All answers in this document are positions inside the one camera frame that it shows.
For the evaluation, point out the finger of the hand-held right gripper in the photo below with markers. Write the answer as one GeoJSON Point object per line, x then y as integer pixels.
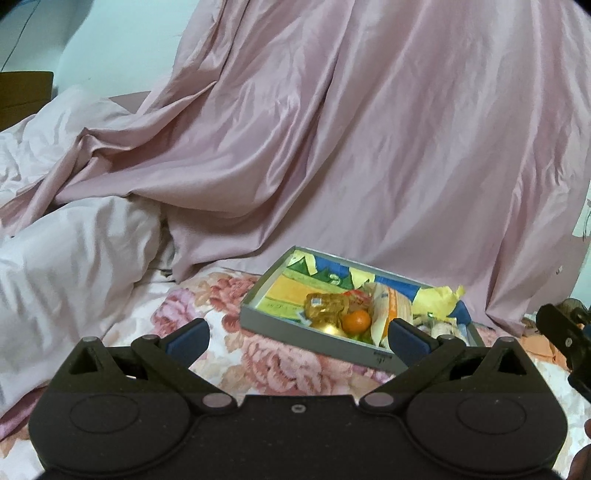
{"type": "Point", "coordinates": [558, 330]}
{"type": "Point", "coordinates": [581, 379]}

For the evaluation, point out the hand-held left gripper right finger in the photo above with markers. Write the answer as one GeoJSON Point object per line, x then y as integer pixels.
{"type": "Point", "coordinates": [406, 344]}

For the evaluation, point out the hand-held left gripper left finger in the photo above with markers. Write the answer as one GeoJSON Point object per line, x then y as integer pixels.
{"type": "Point", "coordinates": [187, 341]}

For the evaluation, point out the orange and white snack packet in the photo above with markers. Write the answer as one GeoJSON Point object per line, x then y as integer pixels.
{"type": "Point", "coordinates": [392, 307]}

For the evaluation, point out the yellow translucent snack packet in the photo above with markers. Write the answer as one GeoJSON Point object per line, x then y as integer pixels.
{"type": "Point", "coordinates": [325, 307]}

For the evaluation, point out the grey cardboard box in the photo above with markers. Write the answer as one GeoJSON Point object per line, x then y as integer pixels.
{"type": "Point", "coordinates": [295, 325]}

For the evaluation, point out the orange cloth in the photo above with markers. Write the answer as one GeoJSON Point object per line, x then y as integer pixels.
{"type": "Point", "coordinates": [545, 350]}

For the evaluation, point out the dark green object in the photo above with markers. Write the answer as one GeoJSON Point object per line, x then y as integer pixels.
{"type": "Point", "coordinates": [570, 305]}

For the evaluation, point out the orange mandarin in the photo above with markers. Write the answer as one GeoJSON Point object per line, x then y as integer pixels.
{"type": "Point", "coordinates": [356, 321]}

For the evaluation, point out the floral blanket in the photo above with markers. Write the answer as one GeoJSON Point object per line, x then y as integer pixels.
{"type": "Point", "coordinates": [277, 364]}

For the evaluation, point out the white duvet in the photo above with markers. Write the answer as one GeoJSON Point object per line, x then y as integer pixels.
{"type": "Point", "coordinates": [69, 258]}

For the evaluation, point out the pink satin cloth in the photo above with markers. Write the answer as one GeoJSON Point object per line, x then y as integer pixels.
{"type": "Point", "coordinates": [346, 138]}

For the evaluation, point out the brown board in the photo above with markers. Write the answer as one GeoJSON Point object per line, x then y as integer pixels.
{"type": "Point", "coordinates": [23, 99]}

